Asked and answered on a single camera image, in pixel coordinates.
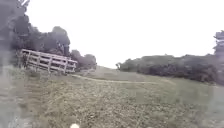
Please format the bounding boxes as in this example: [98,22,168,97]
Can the row of dark trees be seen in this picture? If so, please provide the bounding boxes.
[0,0,98,72]

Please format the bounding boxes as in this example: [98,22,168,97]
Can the dark bushes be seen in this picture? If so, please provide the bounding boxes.
[115,54,224,86]

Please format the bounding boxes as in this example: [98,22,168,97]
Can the mown grass slope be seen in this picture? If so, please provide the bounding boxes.
[0,64,224,128]

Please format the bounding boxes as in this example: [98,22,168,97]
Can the robot's own part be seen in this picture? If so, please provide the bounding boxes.
[69,123,81,128]

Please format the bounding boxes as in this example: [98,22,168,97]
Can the narrow dirt path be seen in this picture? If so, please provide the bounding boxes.
[68,73,174,86]

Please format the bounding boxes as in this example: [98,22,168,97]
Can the wooden rail fence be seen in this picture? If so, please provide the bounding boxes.
[19,48,79,74]

